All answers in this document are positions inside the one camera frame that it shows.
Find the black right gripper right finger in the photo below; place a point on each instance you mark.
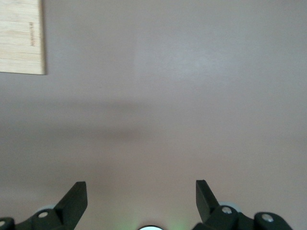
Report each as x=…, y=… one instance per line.
x=213, y=215

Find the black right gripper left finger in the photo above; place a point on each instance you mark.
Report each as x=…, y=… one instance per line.
x=62, y=215

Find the wooden cutting board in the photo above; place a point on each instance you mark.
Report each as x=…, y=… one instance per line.
x=19, y=43

